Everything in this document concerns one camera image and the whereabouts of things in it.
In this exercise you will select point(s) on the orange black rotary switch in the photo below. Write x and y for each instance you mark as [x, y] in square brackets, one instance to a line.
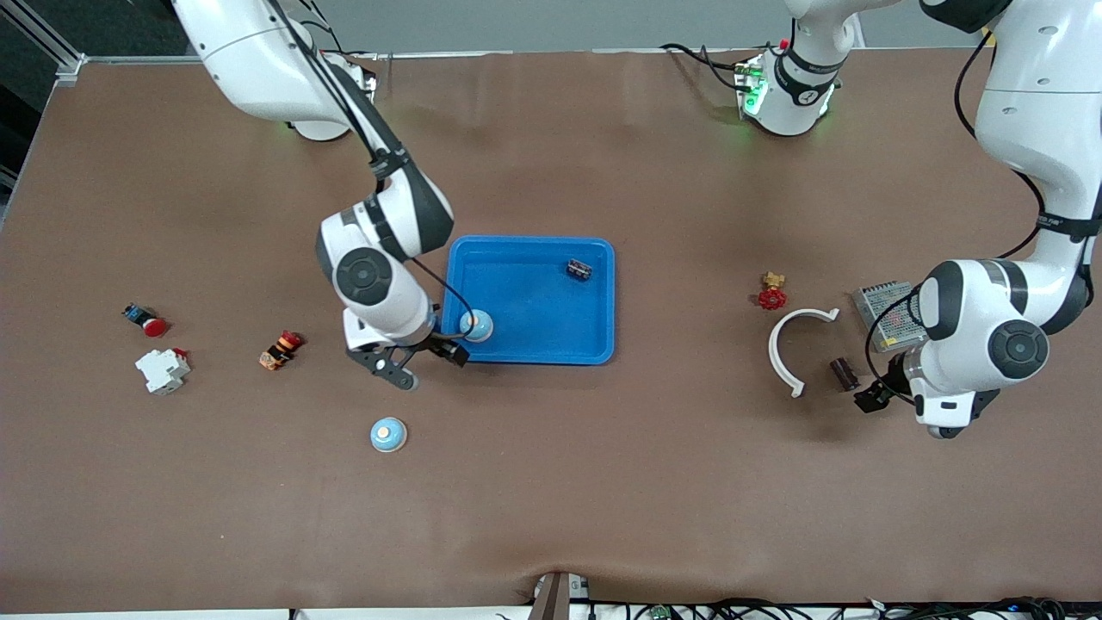
[277, 353]

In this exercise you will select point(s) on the aluminium frame corner post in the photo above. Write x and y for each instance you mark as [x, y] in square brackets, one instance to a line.
[71, 69]

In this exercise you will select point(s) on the white curved plastic clamp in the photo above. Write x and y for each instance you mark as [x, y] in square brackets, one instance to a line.
[774, 351]

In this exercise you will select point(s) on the metal mesh power supply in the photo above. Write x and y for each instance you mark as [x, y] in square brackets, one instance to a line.
[878, 301]

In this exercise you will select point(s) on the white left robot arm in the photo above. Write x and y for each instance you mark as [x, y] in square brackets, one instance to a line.
[1033, 95]

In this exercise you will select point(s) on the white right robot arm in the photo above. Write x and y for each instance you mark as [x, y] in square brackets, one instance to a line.
[258, 60]

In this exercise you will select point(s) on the white circuit breaker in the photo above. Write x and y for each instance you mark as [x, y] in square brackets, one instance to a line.
[162, 372]

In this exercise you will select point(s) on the blue desk bell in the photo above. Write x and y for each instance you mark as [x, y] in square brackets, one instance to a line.
[478, 327]
[388, 435]

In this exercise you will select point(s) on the red push button switch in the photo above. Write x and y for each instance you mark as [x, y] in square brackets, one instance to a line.
[153, 326]

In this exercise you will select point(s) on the brown table mat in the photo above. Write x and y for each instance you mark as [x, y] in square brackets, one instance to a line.
[551, 482]

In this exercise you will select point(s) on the blue plastic tray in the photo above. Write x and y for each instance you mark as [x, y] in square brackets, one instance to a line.
[534, 301]

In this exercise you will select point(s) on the metal table edge bracket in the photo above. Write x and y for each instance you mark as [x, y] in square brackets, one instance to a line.
[551, 598]

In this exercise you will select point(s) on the small black connector block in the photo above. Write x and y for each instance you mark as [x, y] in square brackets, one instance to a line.
[578, 269]

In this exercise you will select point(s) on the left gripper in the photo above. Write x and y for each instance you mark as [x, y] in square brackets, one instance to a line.
[894, 376]

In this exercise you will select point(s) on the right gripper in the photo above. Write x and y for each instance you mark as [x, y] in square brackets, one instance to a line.
[438, 344]

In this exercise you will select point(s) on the dark brown electrolytic capacitor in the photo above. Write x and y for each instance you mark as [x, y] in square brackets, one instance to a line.
[845, 374]

